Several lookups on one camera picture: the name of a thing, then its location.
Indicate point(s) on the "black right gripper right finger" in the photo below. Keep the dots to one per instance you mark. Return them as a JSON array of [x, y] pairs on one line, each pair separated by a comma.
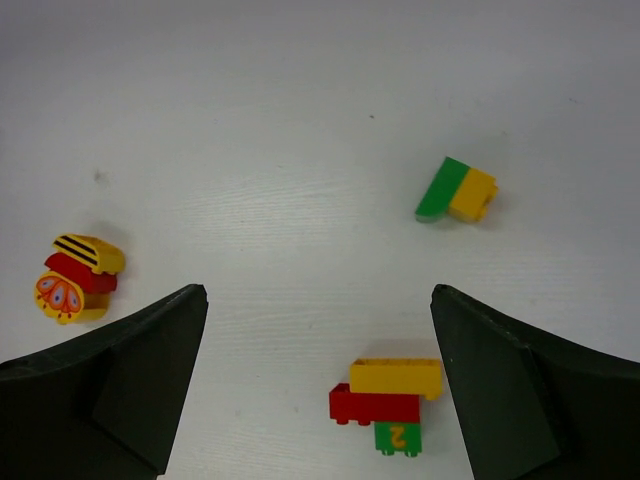
[[530, 404]]

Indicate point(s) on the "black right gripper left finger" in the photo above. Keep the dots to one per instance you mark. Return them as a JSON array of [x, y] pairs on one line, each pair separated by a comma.
[[105, 404]]

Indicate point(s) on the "yellow butterfly print lego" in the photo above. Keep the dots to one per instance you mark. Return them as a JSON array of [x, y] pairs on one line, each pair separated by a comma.
[[63, 300]]

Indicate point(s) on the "red curved lego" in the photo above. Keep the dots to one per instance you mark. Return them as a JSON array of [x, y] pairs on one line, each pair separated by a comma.
[[81, 274]]

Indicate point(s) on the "green number two lego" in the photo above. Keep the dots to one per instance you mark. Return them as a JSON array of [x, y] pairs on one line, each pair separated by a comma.
[[394, 437]]

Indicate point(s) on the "yellow striped curved lego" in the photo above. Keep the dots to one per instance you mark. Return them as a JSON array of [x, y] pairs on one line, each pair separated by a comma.
[[99, 255]]

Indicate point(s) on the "yellow long lego brick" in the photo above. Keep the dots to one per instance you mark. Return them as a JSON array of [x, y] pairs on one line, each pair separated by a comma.
[[411, 376]]

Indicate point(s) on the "red long lego brick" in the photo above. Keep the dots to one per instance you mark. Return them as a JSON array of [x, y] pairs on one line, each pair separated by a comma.
[[346, 406]]

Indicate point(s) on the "yellow small lego brick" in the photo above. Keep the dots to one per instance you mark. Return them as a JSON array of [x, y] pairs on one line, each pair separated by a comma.
[[471, 200]]

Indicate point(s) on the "green slope lego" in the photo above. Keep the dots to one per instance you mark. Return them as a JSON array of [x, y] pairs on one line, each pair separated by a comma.
[[441, 191]]

